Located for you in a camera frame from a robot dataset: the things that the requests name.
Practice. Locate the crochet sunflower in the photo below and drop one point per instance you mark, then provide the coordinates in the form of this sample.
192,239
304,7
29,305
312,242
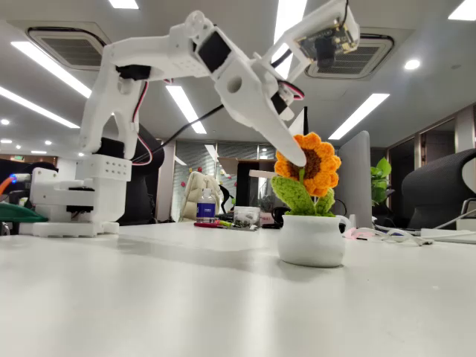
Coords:
312,241

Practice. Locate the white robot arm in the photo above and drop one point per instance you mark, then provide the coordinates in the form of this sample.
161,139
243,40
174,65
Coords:
111,93

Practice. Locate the ceiling strip light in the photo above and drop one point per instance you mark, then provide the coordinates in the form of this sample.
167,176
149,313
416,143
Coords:
37,108
359,115
465,9
184,106
122,3
48,67
290,15

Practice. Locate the clear plastic container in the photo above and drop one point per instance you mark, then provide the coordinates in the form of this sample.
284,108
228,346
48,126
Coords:
247,217

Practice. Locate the computer monitor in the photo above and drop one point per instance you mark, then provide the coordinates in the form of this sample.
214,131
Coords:
357,178

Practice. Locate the clear water bottle blue label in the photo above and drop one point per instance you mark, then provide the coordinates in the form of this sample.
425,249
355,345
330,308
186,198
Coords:
206,210

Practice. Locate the beige padded chair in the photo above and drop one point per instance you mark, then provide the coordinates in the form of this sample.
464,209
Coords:
193,197

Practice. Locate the green leafy plant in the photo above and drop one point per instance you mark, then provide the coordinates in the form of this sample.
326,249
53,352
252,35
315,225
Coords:
380,182

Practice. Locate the pink pen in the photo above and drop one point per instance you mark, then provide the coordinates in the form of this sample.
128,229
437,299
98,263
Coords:
206,224

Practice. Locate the round ceiling downlight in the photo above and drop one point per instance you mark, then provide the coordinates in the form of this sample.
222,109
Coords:
412,64

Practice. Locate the black mesh office chair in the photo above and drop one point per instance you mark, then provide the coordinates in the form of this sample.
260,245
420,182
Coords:
435,189
148,186

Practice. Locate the white power strip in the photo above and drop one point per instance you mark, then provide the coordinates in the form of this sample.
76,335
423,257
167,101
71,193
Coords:
453,236

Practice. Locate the green plastic object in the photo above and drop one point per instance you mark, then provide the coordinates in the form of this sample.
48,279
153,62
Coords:
18,213

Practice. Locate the gripper camera on white mount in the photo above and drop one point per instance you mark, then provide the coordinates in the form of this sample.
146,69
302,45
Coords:
327,44

